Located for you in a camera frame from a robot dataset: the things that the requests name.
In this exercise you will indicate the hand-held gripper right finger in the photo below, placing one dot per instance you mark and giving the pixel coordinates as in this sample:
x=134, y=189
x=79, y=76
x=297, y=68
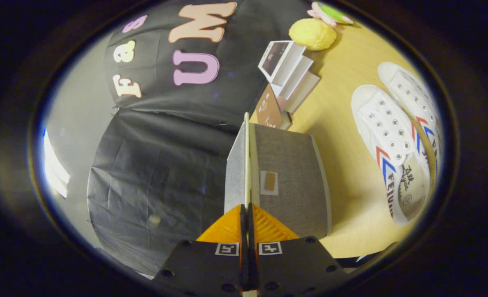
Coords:
x=293, y=264

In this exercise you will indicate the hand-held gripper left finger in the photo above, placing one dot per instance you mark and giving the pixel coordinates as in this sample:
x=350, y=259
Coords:
x=210, y=268

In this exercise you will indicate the grey fabric storage box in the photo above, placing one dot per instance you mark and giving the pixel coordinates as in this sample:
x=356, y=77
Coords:
x=289, y=165

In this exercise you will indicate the white canvas shoe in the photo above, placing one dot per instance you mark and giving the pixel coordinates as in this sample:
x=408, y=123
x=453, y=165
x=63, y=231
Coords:
x=413, y=90
x=386, y=128

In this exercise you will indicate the black backdrop cloth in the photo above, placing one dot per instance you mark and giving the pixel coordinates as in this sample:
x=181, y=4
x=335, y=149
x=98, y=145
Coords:
x=153, y=165

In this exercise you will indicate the brown cover book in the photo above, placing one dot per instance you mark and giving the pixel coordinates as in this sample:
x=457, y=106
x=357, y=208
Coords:
x=268, y=109

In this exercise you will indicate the yellow round plush toy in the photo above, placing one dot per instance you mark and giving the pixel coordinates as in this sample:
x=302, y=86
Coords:
x=312, y=35

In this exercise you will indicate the pink and green plush toy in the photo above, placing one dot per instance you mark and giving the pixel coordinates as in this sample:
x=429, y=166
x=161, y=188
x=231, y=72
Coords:
x=330, y=12

